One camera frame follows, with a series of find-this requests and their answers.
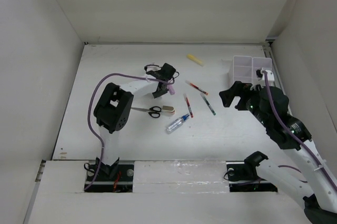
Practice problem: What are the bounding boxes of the pink highlighter pen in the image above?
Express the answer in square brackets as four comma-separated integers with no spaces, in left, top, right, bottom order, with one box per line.
[167,85,175,95]

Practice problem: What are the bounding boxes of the white divided organizer left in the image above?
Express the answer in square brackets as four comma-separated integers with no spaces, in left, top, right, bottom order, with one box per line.
[229,55,253,86]

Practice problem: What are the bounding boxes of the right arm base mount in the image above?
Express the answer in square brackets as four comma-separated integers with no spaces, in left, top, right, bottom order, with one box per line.
[223,161,278,192]

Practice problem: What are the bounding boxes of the red gel pen upper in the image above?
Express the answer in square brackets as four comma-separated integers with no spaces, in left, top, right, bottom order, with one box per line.
[185,80,208,95]

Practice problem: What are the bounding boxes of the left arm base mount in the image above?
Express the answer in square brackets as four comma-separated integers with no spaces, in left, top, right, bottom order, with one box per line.
[84,158,134,193]

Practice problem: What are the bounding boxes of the black handled scissors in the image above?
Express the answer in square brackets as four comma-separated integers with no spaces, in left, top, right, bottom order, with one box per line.
[131,106,162,119]

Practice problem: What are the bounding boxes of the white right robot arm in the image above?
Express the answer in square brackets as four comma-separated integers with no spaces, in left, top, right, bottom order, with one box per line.
[219,81,336,223]

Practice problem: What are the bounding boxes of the green gel pen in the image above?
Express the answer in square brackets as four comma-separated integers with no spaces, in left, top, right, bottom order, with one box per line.
[200,93,216,115]

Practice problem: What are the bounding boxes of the clear glue bottle blue cap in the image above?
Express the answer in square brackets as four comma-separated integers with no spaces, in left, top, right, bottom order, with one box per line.
[165,114,190,134]

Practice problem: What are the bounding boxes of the beige eraser block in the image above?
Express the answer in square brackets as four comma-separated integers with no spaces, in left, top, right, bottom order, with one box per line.
[161,105,175,114]

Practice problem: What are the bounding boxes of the yellow highlighter pen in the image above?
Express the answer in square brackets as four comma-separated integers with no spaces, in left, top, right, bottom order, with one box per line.
[186,54,204,66]

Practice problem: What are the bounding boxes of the red gel pen lower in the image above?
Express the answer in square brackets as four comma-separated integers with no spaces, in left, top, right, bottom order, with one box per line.
[183,93,194,118]

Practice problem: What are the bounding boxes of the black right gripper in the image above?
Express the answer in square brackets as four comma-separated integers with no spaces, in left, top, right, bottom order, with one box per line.
[219,80,271,128]

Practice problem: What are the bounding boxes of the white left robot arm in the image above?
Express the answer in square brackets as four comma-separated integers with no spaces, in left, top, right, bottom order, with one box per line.
[87,63,178,180]

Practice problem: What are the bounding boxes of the red gel pen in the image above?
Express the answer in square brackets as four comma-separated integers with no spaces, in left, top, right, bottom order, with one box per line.
[183,93,194,118]
[185,80,208,95]

